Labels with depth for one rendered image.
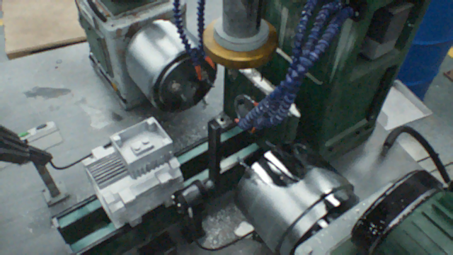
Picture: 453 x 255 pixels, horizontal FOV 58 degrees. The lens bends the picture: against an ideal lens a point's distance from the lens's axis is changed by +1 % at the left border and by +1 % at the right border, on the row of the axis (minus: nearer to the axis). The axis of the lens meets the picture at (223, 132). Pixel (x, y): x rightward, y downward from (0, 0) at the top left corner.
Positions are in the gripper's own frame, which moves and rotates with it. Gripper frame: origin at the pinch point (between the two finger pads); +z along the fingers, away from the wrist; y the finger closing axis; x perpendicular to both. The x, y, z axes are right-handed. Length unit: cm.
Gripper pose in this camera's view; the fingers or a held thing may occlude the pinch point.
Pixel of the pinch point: (35, 155)
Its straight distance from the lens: 101.1
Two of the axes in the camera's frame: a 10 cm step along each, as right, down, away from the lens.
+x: -7.3, 6.8, 0.5
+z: 3.9, 3.5, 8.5
